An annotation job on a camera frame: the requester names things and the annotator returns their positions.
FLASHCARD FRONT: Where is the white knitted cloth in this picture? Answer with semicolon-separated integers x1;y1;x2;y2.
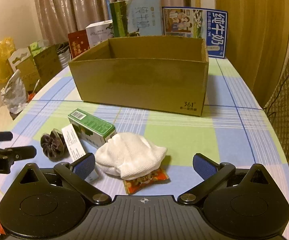
95;132;167;180

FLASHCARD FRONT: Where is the white long box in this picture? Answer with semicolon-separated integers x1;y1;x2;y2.
62;124;99;183

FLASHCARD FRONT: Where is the green medicine box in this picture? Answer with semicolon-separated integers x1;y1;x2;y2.
68;108;116;149

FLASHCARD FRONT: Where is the checked tablecloth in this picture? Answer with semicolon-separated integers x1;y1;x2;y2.
0;57;289;240

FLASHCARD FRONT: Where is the red snack packet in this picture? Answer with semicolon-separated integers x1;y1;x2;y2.
123;167;169;194

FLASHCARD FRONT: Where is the white patterned plastic bag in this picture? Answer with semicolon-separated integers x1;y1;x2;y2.
1;70;27;114

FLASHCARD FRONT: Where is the yellow plastic bag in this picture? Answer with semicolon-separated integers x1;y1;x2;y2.
0;37;16;89

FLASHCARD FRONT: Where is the brown paper bag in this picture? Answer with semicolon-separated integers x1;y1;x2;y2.
15;46;62;92

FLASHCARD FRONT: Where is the white green carton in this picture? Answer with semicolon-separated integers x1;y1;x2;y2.
8;39;50;72

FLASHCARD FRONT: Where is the open brown cardboard box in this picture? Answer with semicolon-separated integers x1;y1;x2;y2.
69;36;209;116

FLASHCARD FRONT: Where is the red gift box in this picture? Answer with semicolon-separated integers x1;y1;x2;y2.
68;30;90;59

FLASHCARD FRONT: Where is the white humidifier box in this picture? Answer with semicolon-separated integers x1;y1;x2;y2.
85;20;114;48

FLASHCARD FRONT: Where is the blue milk carton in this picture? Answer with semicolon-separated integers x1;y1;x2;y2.
162;7;228;59

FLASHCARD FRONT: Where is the wooden door panel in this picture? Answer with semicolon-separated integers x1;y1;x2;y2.
215;0;289;107

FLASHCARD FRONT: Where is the green light-blue milk carton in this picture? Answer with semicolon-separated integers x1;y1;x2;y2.
110;0;163;37

